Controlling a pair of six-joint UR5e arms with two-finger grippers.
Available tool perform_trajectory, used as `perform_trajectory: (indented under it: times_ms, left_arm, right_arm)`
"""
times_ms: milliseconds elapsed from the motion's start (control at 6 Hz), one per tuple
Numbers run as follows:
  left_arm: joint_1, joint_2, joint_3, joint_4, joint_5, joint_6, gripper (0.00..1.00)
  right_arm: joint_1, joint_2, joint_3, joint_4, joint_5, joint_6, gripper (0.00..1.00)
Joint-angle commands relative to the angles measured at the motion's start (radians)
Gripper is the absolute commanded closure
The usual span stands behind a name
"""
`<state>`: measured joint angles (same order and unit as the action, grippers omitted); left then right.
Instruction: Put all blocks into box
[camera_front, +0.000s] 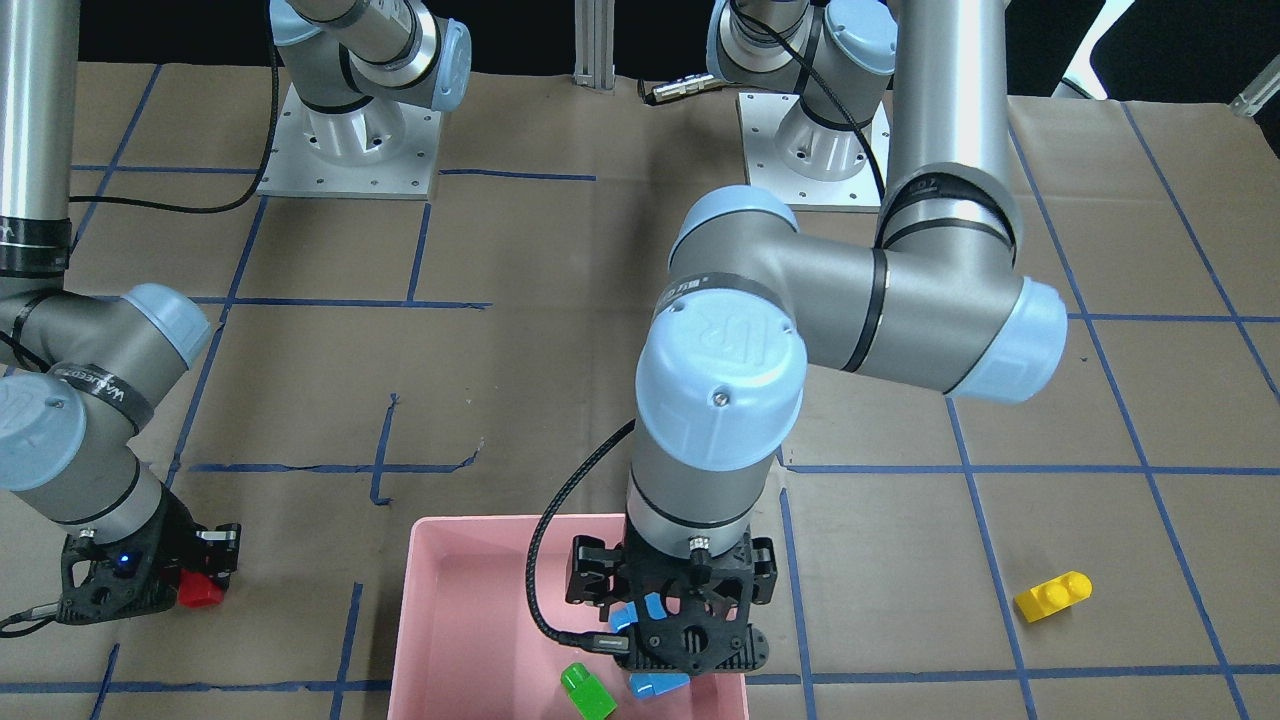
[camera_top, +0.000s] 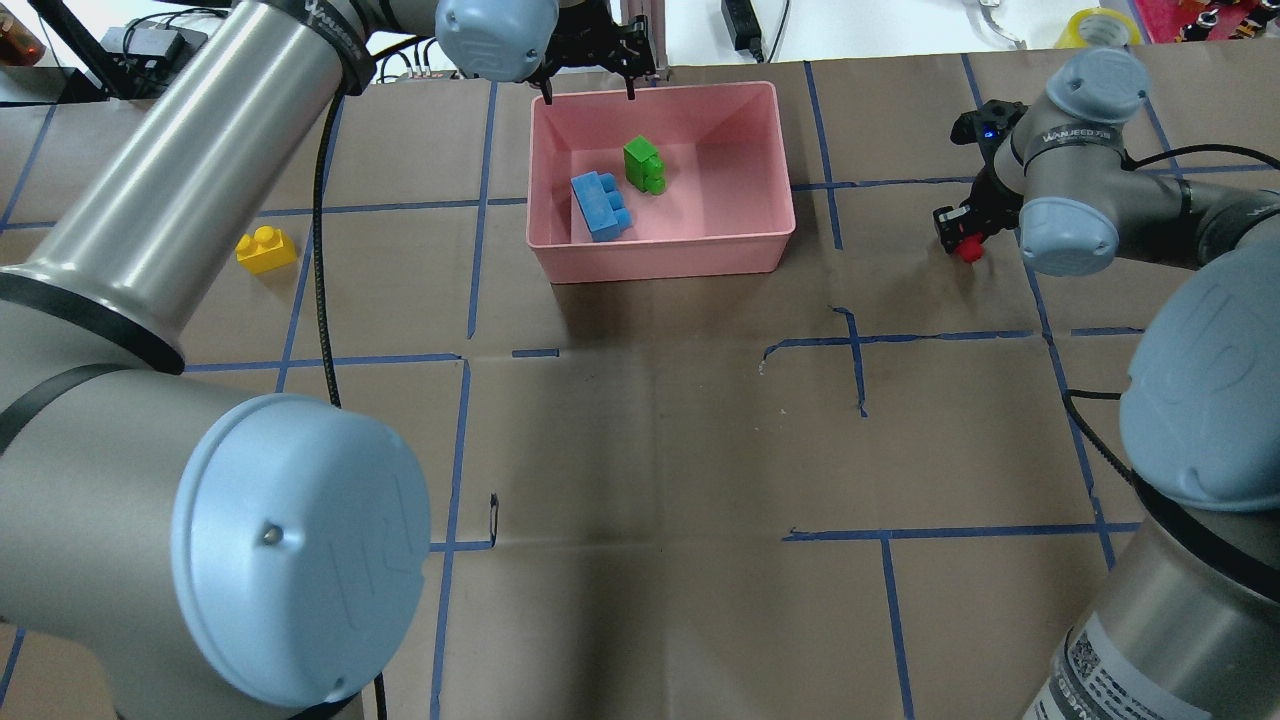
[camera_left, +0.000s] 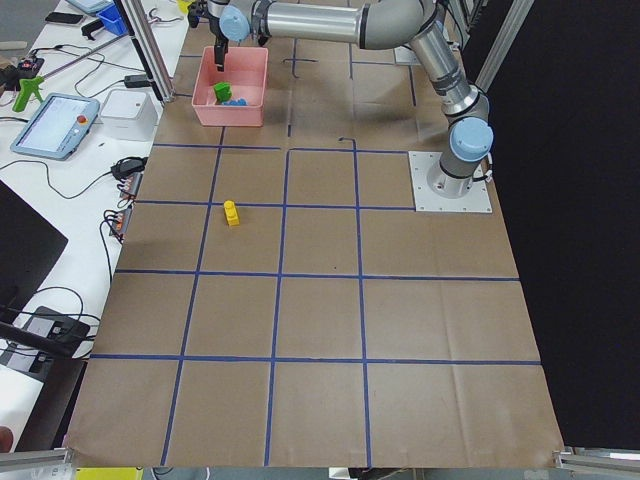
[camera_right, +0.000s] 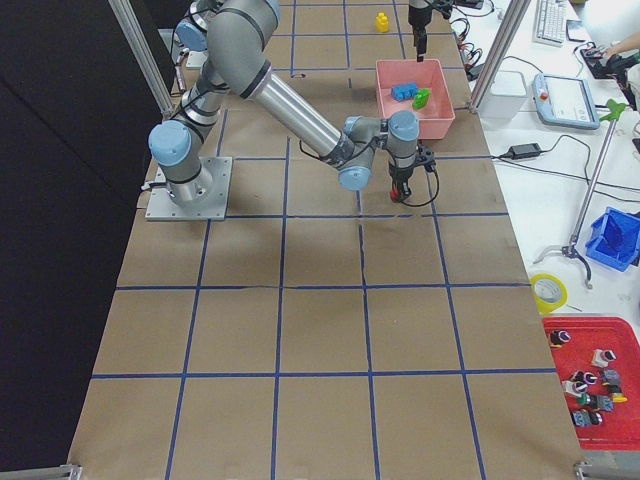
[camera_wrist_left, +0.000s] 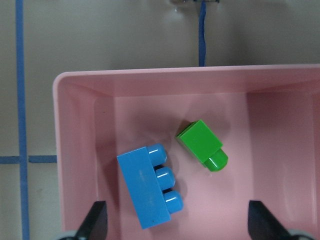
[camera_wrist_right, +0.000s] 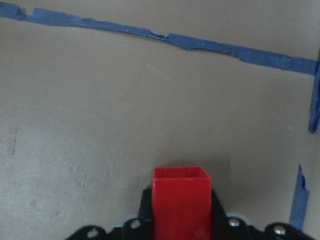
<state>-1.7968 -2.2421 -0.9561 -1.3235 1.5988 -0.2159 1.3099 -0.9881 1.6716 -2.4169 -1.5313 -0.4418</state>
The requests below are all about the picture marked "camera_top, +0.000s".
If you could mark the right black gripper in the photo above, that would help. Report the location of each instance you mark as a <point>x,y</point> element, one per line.
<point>996,201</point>

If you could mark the blue toy block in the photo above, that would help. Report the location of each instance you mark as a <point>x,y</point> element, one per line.
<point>601,205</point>

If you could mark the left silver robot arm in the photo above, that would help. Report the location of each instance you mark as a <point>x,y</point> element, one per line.
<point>223,555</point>

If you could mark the brown paper table cover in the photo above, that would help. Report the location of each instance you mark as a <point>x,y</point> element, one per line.
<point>843,489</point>

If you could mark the green toy block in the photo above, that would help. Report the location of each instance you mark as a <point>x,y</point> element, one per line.
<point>643,166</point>

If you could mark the pink plastic box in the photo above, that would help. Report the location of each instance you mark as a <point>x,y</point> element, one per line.
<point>728,207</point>

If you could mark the black power adapter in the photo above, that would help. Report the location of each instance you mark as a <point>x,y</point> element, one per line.
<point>743,27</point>

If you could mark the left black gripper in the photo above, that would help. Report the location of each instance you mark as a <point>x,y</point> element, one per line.
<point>588,46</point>

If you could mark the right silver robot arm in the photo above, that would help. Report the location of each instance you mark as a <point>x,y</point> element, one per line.
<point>1185,626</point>

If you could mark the black usb hub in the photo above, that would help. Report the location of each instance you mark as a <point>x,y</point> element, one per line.
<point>153,49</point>

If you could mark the red toy block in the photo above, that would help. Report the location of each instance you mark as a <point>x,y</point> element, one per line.
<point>971,249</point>

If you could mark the yellow toy block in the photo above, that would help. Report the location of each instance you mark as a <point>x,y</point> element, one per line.
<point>265,249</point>

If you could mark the yellow tape roll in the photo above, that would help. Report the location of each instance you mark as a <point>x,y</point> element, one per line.
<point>1098,27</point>

